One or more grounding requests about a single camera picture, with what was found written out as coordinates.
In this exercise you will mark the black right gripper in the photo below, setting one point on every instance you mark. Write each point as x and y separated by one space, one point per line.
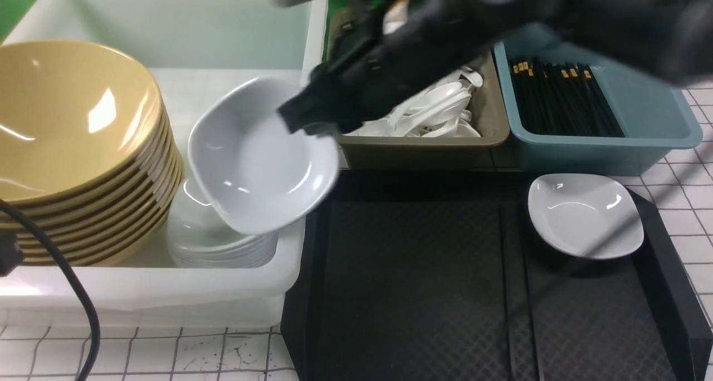
389 51

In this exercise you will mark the white square side dish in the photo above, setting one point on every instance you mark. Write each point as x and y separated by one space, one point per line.
585 215
257 175

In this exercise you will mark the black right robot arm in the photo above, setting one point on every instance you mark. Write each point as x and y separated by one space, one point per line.
667 39

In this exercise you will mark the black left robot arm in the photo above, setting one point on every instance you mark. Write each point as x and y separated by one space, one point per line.
11 255

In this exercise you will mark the pile of white spoons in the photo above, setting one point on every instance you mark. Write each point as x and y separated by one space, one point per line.
439 111

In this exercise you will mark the olive plastic spoon bin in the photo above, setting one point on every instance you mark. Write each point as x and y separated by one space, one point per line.
490 120

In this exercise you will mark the bundle of black chopsticks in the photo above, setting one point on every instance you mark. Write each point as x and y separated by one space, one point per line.
561 99

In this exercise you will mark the black plastic serving tray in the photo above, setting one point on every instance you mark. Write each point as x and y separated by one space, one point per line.
441 276

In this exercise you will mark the blue plastic chopstick bin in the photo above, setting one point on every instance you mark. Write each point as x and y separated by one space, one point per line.
655 117

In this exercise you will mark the stack of white dishes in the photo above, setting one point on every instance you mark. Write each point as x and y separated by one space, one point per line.
196 236

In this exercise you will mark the stack of yellow bowls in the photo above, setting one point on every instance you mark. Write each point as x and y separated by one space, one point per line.
88 152

